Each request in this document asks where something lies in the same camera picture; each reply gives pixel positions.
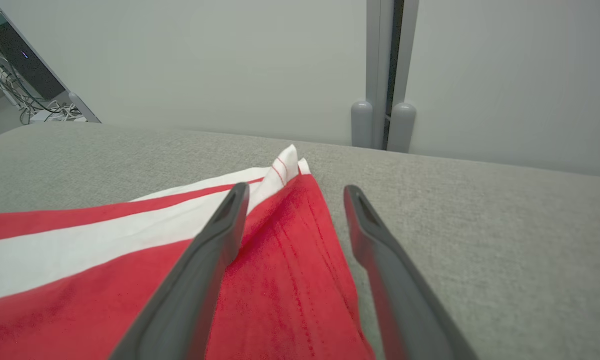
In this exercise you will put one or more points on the white power strip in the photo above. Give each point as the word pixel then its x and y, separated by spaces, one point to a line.
pixel 54 116

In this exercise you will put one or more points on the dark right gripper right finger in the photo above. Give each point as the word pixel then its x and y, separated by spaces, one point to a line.
pixel 405 300

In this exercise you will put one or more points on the black screen panel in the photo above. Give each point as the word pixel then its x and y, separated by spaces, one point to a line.
pixel 24 60

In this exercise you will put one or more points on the grey slanted partition edge frame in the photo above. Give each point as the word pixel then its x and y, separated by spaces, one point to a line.
pixel 79 102

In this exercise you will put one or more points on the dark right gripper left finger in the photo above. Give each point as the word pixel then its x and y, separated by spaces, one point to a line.
pixel 189 290

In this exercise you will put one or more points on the grey partition post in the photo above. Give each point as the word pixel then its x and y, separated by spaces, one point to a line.
pixel 362 125
pixel 402 127

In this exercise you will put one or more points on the red shorts with white stripes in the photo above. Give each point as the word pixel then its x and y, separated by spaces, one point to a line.
pixel 289 280

